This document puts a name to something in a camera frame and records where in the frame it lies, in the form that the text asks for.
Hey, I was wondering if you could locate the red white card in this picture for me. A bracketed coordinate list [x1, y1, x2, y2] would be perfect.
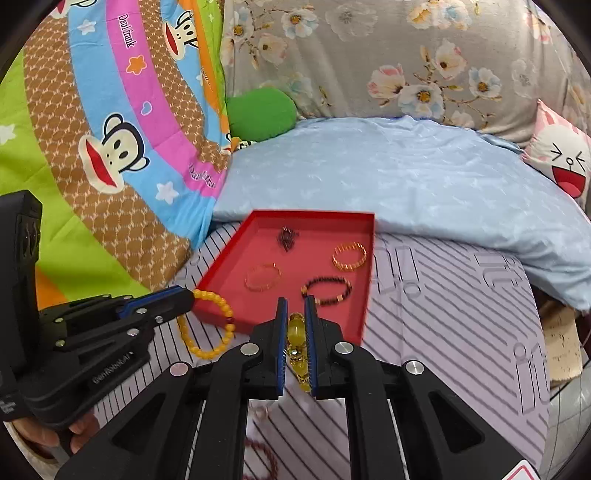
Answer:
[501, 459, 541, 480]

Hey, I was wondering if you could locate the green plush pillow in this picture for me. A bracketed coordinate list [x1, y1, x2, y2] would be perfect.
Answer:
[226, 88, 297, 141]

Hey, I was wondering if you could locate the thin gold bangle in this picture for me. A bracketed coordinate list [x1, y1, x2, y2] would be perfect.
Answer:
[245, 263, 282, 292]

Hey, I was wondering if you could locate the light blue blanket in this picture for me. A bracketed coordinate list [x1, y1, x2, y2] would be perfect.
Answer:
[211, 115, 591, 310]

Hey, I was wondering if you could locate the person's left hand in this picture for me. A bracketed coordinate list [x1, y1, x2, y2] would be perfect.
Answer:
[6, 412, 100, 461]

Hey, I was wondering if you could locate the pink cartoon face cushion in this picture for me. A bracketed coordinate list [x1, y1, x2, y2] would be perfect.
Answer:
[522, 99, 591, 199]

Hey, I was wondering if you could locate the dark red bead bracelet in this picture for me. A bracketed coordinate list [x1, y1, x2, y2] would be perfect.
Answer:
[242, 436, 280, 480]

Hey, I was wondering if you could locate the brown cardboard piece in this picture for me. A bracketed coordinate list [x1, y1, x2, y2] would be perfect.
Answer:
[538, 300, 583, 384]

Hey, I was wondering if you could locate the red cardboard box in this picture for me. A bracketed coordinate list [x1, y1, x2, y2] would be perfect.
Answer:
[190, 210, 377, 346]

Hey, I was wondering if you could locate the colourful monkey print quilt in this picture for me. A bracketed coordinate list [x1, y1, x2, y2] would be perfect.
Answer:
[0, 0, 232, 315]

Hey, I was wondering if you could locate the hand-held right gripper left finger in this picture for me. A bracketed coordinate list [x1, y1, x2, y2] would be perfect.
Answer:
[55, 296, 289, 480]

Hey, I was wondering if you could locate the yellow bead bracelet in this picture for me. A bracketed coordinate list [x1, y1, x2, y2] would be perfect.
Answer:
[178, 288, 237, 361]

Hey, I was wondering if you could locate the gold bead bracelet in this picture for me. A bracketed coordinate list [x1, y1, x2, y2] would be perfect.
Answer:
[332, 242, 368, 272]

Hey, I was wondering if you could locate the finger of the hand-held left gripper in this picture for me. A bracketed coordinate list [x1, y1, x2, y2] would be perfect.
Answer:
[51, 290, 195, 365]
[55, 286, 188, 324]

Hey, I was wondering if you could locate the yellow crystal bracelet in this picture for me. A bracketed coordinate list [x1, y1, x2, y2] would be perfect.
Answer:
[286, 311, 312, 393]

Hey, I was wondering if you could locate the purple bead bracelet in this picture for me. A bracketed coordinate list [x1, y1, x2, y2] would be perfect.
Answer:
[276, 227, 301, 252]

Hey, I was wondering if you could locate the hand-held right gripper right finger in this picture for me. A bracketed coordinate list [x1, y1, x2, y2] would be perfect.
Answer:
[304, 295, 536, 480]

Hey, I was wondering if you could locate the grey striped bed sheet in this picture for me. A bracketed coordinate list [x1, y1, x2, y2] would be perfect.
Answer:
[92, 222, 552, 480]

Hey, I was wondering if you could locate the floral pillow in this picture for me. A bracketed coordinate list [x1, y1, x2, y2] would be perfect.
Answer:
[221, 0, 591, 148]

